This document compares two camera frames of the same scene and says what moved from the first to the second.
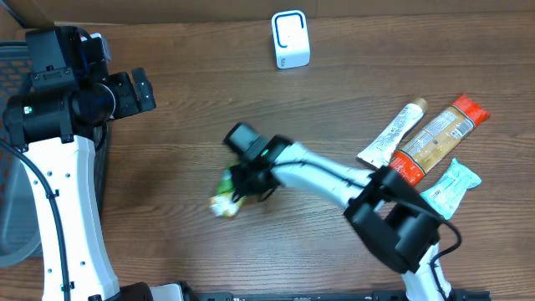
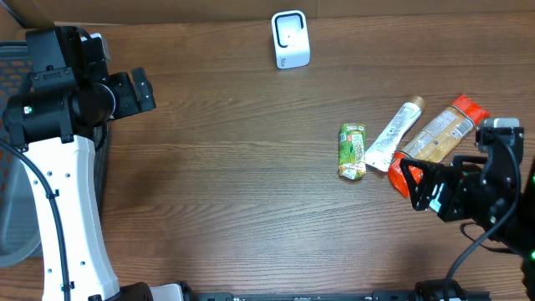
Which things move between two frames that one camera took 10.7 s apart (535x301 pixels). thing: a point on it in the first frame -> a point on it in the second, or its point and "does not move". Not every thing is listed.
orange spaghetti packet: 436,141 does not move
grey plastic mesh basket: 21,225 does not move
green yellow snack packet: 221,204 -> 352,150
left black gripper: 124,85 does not move
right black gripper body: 253,181 -> 484,199
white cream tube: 379,151 does not move
